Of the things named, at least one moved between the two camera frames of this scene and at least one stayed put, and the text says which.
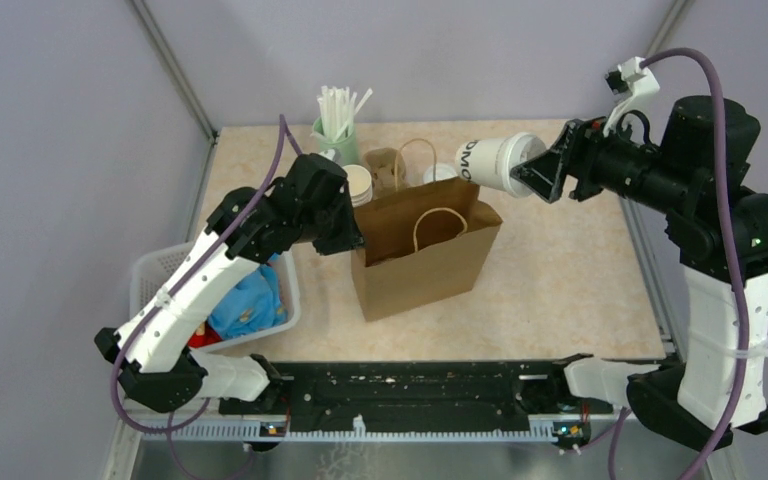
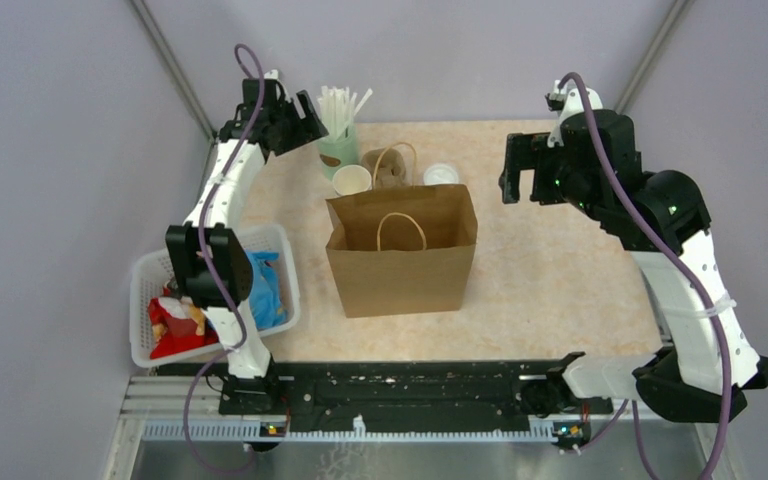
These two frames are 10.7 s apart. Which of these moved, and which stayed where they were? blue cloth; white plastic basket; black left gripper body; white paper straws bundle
Moved: black left gripper body
Stayed: white plastic basket; white paper straws bundle; blue cloth
